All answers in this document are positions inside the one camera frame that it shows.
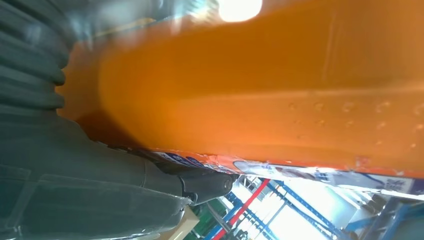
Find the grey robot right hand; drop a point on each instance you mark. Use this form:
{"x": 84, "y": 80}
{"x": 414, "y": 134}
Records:
{"x": 82, "y": 185}

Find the red horizontal bar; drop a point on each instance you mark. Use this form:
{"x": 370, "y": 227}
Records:
{"x": 242, "y": 208}

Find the blue metal rack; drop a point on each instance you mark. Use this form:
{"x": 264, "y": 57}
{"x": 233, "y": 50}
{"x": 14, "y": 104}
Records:
{"x": 299, "y": 202}

